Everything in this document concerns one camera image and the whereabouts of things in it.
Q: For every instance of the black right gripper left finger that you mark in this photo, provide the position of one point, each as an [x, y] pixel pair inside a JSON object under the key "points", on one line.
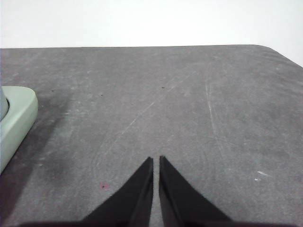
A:
{"points": [[132, 203]]}

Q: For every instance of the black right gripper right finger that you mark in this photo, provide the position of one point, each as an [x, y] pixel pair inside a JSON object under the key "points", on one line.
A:
{"points": [[180, 203]]}

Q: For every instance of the green breakfast maker base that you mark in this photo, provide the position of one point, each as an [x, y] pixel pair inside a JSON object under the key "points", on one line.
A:
{"points": [[19, 113]]}

